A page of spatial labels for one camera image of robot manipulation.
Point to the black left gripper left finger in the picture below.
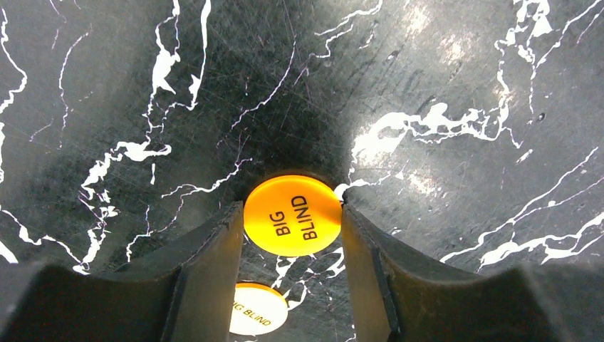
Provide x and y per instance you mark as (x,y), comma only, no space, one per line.
(183,291)

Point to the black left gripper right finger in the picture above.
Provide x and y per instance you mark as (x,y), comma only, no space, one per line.
(400,294)

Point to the yellow dealer button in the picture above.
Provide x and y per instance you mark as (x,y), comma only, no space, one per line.
(257,309)
(292,216)

